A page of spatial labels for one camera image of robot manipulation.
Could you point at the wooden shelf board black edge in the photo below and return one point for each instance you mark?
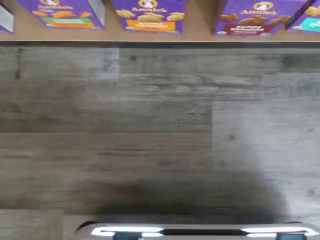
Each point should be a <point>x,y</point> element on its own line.
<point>197,22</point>

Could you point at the purple box green label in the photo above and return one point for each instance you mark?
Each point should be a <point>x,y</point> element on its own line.
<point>65,15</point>

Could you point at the purple Annie's cracker box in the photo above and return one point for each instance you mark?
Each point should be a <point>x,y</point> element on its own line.
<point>5,23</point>

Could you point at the purple box orange label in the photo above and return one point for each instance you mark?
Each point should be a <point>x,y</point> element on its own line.
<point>150,15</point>

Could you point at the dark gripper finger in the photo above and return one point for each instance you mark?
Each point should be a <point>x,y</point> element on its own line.
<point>292,237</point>
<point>127,236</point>

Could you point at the purple box teal label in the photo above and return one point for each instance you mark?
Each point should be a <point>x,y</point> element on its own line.
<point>308,23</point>

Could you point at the purple box brown label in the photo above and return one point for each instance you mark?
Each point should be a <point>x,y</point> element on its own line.
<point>250,17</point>

